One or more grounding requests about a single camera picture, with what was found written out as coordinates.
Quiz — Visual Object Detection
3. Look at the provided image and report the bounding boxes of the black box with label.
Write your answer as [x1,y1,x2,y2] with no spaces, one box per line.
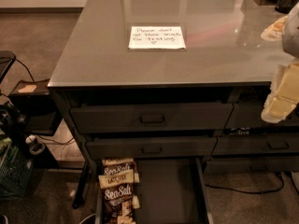
[8,79,62,136]

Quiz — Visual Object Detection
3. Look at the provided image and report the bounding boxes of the white round device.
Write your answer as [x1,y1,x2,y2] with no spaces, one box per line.
[25,135,46,155]

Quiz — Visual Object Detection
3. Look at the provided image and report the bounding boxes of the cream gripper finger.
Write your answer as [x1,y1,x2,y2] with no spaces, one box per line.
[261,63,299,123]

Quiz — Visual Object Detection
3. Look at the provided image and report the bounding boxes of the white handwritten paper note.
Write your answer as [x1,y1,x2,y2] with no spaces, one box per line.
[128,26,186,49]

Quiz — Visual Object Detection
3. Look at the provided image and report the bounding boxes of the top left grey drawer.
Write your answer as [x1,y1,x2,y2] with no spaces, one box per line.
[70,103,233,133]

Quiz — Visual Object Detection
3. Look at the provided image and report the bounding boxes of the brown sea salt chip bag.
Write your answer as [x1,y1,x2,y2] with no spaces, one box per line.
[99,170,136,224]
[102,158,140,183]

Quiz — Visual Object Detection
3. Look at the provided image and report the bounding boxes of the green plastic crate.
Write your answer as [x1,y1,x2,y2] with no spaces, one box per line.
[0,134,33,201]

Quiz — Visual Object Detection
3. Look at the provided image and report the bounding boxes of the middle left grey drawer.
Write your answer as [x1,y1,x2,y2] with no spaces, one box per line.
[86,136,217,160]

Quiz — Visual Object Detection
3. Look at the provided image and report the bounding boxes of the black chair edge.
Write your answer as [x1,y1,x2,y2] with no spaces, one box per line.
[0,50,16,83]

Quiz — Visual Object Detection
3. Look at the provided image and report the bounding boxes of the open bottom left drawer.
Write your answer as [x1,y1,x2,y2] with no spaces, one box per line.
[95,158,213,224]

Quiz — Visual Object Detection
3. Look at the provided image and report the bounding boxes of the middle right grey drawer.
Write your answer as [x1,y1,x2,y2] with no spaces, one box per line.
[212,133,299,156]

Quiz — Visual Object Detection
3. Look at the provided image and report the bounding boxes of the top right grey drawer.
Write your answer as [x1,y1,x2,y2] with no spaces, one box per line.
[226,104,299,128]

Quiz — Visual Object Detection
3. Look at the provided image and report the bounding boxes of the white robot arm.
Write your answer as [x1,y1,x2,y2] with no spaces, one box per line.
[261,3,299,123]

